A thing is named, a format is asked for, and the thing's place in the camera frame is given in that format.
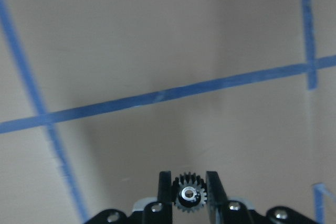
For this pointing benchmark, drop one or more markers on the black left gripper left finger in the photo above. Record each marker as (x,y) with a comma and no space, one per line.
(165,197)

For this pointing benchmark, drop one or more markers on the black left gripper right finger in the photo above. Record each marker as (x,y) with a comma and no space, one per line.
(216,197)

